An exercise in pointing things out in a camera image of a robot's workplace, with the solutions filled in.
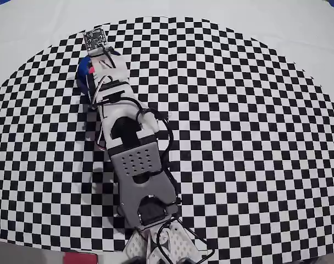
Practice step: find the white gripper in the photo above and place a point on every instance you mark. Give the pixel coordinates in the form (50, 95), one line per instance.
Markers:
(115, 69)

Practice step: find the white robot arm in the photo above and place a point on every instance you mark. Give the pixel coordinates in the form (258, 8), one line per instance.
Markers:
(134, 162)

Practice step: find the blue round box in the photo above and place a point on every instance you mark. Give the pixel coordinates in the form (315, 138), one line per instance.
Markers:
(83, 68)

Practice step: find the black white checkered mat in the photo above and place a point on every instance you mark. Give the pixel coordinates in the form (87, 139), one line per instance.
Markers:
(252, 123)

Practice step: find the red flat object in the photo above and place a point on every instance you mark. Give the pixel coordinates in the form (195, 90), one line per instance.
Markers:
(80, 259)

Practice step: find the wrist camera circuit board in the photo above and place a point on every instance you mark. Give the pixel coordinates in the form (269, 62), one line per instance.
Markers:
(94, 38)

